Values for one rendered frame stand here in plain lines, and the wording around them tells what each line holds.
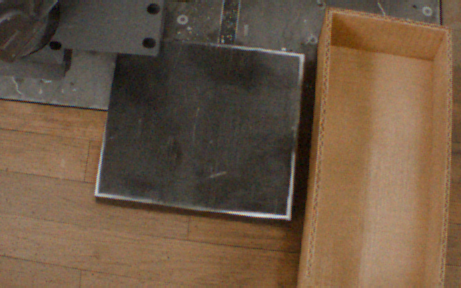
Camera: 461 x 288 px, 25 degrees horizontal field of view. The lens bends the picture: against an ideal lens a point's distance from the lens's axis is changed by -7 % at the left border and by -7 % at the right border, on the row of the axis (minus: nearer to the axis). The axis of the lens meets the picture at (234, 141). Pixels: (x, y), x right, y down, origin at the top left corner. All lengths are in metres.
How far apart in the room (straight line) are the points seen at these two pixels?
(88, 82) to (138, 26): 0.24
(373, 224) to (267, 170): 0.11
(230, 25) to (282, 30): 0.05
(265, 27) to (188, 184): 0.18
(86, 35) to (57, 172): 0.22
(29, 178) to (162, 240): 0.14
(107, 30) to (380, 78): 0.33
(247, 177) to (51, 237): 0.18
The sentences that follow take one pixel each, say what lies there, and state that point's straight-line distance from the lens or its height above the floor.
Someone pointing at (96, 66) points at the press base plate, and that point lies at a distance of 1.01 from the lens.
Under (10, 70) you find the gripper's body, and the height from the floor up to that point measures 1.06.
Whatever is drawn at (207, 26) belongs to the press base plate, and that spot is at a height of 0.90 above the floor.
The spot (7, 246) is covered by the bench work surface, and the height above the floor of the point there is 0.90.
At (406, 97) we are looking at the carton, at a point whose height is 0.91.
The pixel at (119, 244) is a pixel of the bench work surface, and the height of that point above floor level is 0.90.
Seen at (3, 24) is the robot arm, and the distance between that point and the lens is 0.66.
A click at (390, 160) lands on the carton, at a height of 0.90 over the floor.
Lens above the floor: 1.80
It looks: 68 degrees down
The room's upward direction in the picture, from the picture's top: 8 degrees clockwise
